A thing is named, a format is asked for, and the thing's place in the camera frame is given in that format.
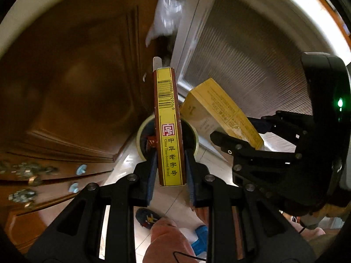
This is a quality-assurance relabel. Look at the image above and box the pale yellow box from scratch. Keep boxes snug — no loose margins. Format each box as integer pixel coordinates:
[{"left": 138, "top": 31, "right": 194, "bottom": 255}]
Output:
[{"left": 179, "top": 78, "right": 265, "bottom": 151}]

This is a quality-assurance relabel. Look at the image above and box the person's right forearm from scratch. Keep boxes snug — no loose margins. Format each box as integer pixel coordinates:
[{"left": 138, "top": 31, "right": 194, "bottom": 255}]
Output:
[{"left": 291, "top": 219, "right": 327, "bottom": 243}]

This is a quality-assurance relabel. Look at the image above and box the person's pink trouser leg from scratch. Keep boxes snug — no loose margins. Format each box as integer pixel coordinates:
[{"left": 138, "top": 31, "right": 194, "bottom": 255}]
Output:
[{"left": 143, "top": 217, "right": 198, "bottom": 263}]

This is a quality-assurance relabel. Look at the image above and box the blue slipper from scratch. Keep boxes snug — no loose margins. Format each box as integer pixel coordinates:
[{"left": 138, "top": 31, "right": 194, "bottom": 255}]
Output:
[{"left": 190, "top": 225, "right": 209, "bottom": 256}]

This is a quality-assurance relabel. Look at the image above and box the ornate metal drawer handle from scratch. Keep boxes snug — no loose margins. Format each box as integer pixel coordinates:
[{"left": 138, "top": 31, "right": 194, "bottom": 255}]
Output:
[
  {"left": 0, "top": 161, "right": 59, "bottom": 185},
  {"left": 8, "top": 189, "right": 39, "bottom": 208}
]

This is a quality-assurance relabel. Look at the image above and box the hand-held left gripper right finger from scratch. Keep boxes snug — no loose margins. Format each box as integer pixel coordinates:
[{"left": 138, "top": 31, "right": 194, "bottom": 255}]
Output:
[{"left": 184, "top": 149, "right": 316, "bottom": 263}]

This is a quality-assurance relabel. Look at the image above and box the clear tape roll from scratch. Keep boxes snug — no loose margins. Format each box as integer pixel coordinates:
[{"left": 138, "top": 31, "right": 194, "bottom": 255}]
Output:
[{"left": 136, "top": 114, "right": 200, "bottom": 161}]

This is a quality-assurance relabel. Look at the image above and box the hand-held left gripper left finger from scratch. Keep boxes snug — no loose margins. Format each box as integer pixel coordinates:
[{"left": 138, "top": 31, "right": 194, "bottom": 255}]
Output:
[{"left": 25, "top": 149, "right": 159, "bottom": 263}]

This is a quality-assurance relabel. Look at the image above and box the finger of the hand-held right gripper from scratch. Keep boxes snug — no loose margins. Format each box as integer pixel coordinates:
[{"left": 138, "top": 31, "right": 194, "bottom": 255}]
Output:
[
  {"left": 210, "top": 131, "right": 305, "bottom": 198},
  {"left": 247, "top": 111, "right": 315, "bottom": 147}
]

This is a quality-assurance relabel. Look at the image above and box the ribbed glass door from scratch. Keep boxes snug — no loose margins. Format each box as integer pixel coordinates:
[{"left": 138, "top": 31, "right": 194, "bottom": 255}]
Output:
[{"left": 171, "top": 0, "right": 342, "bottom": 154}]

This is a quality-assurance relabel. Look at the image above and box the thin black cable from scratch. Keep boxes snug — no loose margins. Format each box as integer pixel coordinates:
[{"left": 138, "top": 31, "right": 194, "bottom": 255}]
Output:
[{"left": 173, "top": 251, "right": 208, "bottom": 263}]

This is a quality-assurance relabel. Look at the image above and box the wooden cabinet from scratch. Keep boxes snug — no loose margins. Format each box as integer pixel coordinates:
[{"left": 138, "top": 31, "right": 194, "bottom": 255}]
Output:
[{"left": 0, "top": 0, "right": 165, "bottom": 254}]

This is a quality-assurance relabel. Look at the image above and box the red and yellow box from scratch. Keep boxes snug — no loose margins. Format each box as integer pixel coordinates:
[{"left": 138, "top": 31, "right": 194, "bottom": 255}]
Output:
[{"left": 152, "top": 57, "right": 187, "bottom": 187}]

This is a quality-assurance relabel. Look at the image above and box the dark patterned slipper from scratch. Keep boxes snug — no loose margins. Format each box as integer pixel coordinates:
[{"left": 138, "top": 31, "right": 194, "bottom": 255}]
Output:
[{"left": 136, "top": 208, "right": 161, "bottom": 229}]

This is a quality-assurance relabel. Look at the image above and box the clear plastic bag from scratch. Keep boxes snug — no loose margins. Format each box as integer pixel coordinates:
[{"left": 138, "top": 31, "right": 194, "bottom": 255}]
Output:
[{"left": 145, "top": 0, "right": 190, "bottom": 47}]

